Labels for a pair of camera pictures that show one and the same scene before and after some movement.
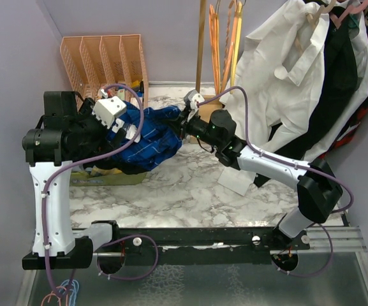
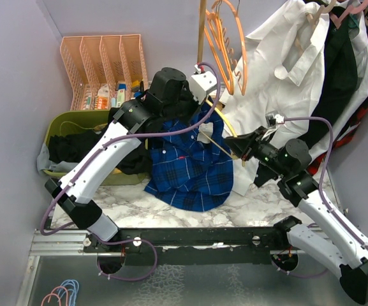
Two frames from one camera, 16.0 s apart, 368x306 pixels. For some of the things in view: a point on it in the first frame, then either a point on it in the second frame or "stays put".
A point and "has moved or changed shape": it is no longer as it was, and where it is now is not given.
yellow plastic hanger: [236, 42] has moved or changed shape
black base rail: [195, 246] stays put
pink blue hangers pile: [69, 287] stays put
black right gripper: [185, 123] -> [241, 143]
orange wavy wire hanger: [229, 13] -> [219, 43]
